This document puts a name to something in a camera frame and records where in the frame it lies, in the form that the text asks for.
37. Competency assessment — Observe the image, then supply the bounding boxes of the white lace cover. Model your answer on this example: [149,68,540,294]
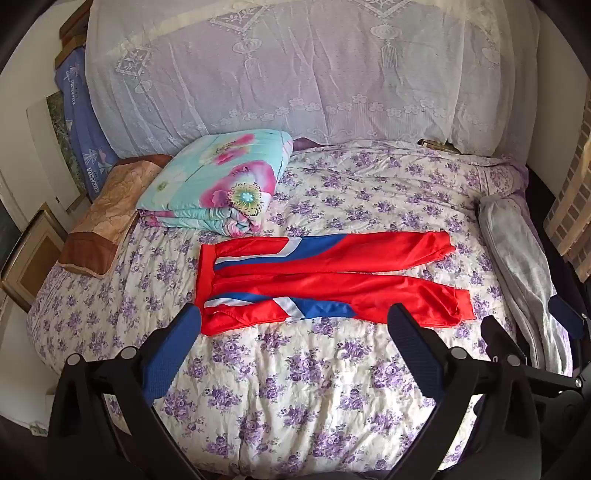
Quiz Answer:
[84,0,541,160]

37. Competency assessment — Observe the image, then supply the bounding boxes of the wooden picture frame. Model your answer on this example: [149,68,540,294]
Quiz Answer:
[0,203,70,312]

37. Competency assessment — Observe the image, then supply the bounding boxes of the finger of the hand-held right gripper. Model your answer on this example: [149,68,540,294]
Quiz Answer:
[549,295,586,339]
[480,316,585,402]

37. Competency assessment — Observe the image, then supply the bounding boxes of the stacked wooden boxes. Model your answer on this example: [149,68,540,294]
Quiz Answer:
[54,0,93,70]

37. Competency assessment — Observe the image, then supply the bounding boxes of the blue printed cloth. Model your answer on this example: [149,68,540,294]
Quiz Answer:
[54,46,121,199]

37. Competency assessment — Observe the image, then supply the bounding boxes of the grey garment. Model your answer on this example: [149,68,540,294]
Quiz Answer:
[478,194,573,377]

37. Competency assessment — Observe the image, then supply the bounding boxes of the purple floral bedsheet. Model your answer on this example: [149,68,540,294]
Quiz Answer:
[25,141,527,480]

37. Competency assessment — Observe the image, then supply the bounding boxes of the folded turquoise floral quilt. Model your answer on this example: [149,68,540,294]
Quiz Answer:
[136,129,295,237]

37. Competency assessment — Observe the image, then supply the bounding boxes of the red blue white pants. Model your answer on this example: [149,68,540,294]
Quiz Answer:
[194,231,474,337]

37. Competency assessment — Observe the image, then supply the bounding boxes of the brown patterned pillow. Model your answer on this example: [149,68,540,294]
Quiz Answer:
[59,154,174,279]

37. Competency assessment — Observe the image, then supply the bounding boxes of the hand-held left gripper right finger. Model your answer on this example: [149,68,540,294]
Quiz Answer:
[387,302,543,480]

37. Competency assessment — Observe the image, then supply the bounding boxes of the landscape picture frame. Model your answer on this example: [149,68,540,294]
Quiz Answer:
[27,90,90,213]

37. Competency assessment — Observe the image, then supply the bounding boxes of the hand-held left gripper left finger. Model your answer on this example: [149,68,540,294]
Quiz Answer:
[48,302,204,480]

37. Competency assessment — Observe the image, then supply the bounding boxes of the purple floral pillow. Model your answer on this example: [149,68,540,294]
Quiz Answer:
[475,154,529,200]

